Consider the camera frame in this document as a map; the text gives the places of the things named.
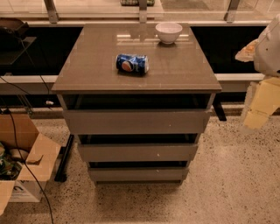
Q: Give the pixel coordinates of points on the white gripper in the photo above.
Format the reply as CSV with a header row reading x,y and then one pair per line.
x,y
269,53

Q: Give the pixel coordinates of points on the grey bottom drawer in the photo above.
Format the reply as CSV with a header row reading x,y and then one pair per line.
x,y
127,175

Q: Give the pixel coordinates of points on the grey drawer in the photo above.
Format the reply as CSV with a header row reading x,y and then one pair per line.
x,y
118,122
127,175
142,152

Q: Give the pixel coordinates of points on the grey drawer cabinet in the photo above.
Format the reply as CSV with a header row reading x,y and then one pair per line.
x,y
136,105

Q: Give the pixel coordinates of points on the grey top drawer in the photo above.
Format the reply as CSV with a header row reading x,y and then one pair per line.
x,y
118,122

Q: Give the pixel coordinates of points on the grey middle drawer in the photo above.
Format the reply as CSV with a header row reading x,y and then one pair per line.
x,y
142,152

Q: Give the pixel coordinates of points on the open cardboard box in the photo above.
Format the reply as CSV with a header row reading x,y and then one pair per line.
x,y
27,160

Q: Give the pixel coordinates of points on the black floor bar right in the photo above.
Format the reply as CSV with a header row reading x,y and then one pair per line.
x,y
219,109

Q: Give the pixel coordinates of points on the black floor bar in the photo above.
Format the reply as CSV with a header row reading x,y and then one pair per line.
x,y
61,175
219,109

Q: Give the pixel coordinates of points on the white bowl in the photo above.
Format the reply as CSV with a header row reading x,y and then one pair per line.
x,y
168,32

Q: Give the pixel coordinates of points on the blue Pepsi can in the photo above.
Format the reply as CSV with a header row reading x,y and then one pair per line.
x,y
132,63

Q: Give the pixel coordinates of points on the black floor bar left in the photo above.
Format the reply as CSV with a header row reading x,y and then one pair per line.
x,y
61,175

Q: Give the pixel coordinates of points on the metal window railing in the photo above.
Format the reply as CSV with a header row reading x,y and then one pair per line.
x,y
193,12

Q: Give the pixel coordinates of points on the dark object on shelf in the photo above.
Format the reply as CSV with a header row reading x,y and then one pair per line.
x,y
12,30

